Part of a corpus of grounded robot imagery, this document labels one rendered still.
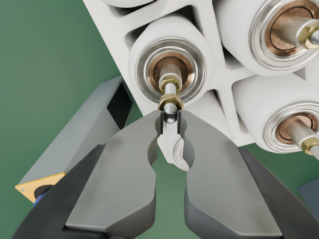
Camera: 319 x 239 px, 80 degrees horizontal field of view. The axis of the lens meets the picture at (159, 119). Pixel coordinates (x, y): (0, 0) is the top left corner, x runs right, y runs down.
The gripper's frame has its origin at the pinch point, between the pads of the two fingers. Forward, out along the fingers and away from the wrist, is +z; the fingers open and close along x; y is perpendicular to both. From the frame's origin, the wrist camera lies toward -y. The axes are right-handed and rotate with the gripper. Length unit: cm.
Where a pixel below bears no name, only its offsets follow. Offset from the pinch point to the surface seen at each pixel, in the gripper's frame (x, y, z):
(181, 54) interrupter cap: 1.0, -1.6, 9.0
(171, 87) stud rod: 0.0, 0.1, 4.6
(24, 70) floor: -36, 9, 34
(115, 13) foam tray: -7.4, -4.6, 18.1
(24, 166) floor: -49, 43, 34
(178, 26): 0.7, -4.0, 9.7
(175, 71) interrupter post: 0.4, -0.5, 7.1
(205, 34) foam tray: 4.5, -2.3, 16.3
